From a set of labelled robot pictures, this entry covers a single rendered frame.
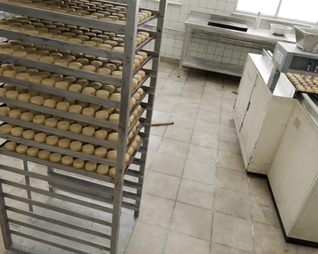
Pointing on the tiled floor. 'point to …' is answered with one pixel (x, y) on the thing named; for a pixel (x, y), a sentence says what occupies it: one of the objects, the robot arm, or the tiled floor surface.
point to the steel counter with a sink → (203, 20)
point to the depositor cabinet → (261, 116)
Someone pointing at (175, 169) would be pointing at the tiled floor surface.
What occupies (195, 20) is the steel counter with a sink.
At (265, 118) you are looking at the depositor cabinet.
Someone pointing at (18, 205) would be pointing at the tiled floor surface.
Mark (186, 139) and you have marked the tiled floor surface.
